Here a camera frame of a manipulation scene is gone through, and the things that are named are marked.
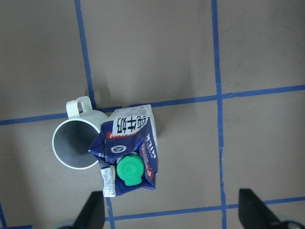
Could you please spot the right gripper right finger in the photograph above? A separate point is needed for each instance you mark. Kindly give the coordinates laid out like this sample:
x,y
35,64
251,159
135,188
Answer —
x,y
254,214

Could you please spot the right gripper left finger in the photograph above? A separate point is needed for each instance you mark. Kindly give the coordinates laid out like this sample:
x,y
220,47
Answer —
x,y
92,215

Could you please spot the blue white milk carton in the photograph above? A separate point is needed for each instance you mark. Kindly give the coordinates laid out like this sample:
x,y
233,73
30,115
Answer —
x,y
127,151

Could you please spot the white ribbed mug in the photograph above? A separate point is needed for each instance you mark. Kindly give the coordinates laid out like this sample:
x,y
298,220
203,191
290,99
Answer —
x,y
72,138

